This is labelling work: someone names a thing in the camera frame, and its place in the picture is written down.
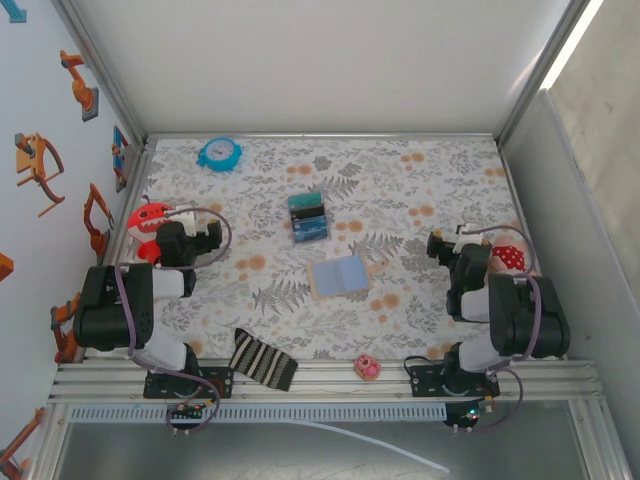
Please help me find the black card stack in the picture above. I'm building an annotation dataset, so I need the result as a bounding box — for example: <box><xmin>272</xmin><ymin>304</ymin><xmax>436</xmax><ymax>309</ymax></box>
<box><xmin>289</xmin><ymin>204</ymin><xmax>326</xmax><ymax>224</ymax></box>

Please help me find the blue card stack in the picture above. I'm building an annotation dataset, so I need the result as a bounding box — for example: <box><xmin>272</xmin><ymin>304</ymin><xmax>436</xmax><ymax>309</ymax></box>
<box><xmin>292</xmin><ymin>218</ymin><xmax>330</xmax><ymax>245</ymax></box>

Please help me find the beige card holder wallet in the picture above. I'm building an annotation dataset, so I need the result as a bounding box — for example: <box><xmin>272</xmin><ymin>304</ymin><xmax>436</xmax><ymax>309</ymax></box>
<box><xmin>305</xmin><ymin>254</ymin><xmax>389</xmax><ymax>302</ymax></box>

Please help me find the clear acrylic card stand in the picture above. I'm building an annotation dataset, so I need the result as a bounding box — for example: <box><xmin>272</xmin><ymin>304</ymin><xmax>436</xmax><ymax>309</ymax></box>
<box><xmin>287</xmin><ymin>192</ymin><xmax>332</xmax><ymax>247</ymax></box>

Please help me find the pink polka dot plush toy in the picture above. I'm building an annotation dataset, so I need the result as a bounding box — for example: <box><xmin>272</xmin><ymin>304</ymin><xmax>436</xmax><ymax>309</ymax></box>
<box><xmin>489</xmin><ymin>234</ymin><xmax>529</xmax><ymax>274</ymax></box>

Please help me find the red monster plush toy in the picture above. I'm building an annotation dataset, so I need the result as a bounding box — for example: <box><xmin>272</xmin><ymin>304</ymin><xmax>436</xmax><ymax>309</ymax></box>
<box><xmin>124</xmin><ymin>197</ymin><xmax>176</xmax><ymax>266</ymax></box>

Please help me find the blue alarm clock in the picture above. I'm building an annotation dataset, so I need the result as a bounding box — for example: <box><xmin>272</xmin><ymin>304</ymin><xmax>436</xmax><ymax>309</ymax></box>
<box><xmin>196</xmin><ymin>137</ymin><xmax>245</xmax><ymax>175</ymax></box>

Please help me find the blue orange robot sticker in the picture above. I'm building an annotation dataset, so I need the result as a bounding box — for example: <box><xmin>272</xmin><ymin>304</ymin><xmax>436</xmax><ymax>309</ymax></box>
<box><xmin>110</xmin><ymin>124</ymin><xmax>131</xmax><ymax>194</ymax></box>

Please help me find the floral fern print tablecloth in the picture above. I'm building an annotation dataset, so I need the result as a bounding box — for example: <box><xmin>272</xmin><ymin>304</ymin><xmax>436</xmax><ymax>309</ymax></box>
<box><xmin>97</xmin><ymin>137</ymin><xmax>559</xmax><ymax>361</ymax></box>

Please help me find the black white striped sock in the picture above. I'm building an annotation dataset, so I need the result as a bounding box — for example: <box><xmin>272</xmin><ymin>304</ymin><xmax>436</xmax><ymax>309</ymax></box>
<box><xmin>228</xmin><ymin>327</ymin><xmax>300</xmax><ymax>393</ymax></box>

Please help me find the small pink bear toy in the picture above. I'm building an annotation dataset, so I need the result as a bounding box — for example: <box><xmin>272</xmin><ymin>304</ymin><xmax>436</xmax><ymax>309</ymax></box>
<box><xmin>353</xmin><ymin>352</ymin><xmax>384</xmax><ymax>381</ymax></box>

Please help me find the orange gripper claw sticker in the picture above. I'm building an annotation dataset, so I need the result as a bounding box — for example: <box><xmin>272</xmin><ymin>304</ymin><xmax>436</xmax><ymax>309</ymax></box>
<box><xmin>13</xmin><ymin>132</ymin><xmax>67</xmax><ymax>219</ymax></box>

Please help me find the white light strip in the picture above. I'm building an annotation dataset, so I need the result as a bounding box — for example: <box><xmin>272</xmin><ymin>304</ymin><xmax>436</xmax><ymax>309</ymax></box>
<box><xmin>541</xmin><ymin>0</ymin><xmax>607</xmax><ymax>91</ymax></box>

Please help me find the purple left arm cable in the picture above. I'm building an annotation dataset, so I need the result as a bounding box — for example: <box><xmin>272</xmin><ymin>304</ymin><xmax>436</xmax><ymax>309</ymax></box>
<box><xmin>113</xmin><ymin>207</ymin><xmax>234</xmax><ymax>439</ymax></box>

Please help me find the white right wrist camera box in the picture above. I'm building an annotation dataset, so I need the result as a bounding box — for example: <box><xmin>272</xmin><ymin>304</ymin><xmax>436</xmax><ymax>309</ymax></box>
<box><xmin>454</xmin><ymin>223</ymin><xmax>489</xmax><ymax>246</ymax></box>

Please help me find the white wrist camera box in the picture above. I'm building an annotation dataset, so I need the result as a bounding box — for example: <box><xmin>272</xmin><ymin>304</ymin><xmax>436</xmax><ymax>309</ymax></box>
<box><xmin>454</xmin><ymin>223</ymin><xmax>489</xmax><ymax>246</ymax></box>
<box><xmin>171</xmin><ymin>205</ymin><xmax>211</xmax><ymax>235</ymax></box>

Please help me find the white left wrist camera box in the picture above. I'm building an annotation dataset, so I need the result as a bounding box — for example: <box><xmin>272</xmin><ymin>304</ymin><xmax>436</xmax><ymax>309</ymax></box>
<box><xmin>171</xmin><ymin>205</ymin><xmax>211</xmax><ymax>235</ymax></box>

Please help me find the aluminium frame bar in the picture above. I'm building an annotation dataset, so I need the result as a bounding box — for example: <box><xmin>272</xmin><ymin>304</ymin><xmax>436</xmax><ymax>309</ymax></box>
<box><xmin>52</xmin><ymin>0</ymin><xmax>149</xmax><ymax>146</ymax></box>
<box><xmin>494</xmin><ymin>0</ymin><xmax>594</xmax><ymax>149</ymax></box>
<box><xmin>142</xmin><ymin>131</ymin><xmax>501</xmax><ymax>144</ymax></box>
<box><xmin>569</xmin><ymin>399</ymin><xmax>634</xmax><ymax>480</ymax></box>
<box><xmin>27</xmin><ymin>402</ymin><xmax>71</xmax><ymax>480</ymax></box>
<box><xmin>47</xmin><ymin>357</ymin><xmax>599</xmax><ymax>404</ymax></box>
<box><xmin>97</xmin><ymin>142</ymin><xmax>157</xmax><ymax>274</ymax></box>

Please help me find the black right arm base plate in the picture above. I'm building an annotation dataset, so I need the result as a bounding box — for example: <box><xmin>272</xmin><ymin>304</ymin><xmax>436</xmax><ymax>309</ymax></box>
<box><xmin>409</xmin><ymin>363</ymin><xmax>501</xmax><ymax>399</ymax></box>

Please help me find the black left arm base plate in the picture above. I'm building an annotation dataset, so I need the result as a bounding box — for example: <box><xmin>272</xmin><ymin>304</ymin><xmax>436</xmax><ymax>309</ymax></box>
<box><xmin>143</xmin><ymin>366</ymin><xmax>235</xmax><ymax>400</ymax></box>

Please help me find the white slotted cable duct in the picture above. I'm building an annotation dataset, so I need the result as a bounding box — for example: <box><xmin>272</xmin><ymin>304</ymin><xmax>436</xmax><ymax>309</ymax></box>
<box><xmin>69</xmin><ymin>403</ymin><xmax>448</xmax><ymax>424</ymax></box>

